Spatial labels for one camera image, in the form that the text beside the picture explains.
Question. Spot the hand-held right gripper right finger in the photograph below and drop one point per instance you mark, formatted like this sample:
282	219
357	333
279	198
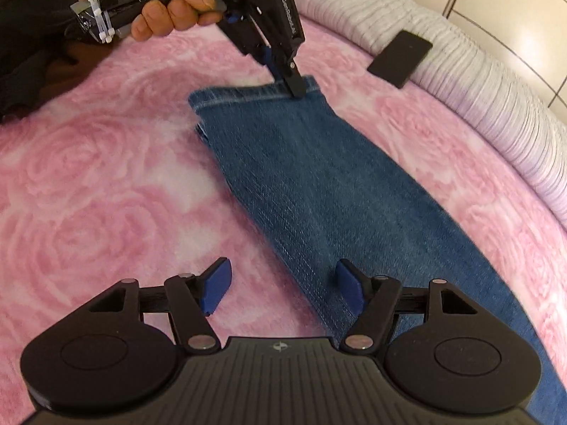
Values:
350	287

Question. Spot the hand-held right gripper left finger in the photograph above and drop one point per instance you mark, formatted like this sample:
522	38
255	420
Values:
218	287

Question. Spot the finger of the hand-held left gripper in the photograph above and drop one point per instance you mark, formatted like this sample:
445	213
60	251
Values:
267	56
296	86

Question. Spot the blue denim jeans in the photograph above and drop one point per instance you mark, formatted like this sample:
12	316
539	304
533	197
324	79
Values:
319	177

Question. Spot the flat black rectangular device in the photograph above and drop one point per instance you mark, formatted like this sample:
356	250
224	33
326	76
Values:
399	58

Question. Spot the pink rose-pattern blanket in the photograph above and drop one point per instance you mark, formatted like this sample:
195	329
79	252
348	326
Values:
110	186

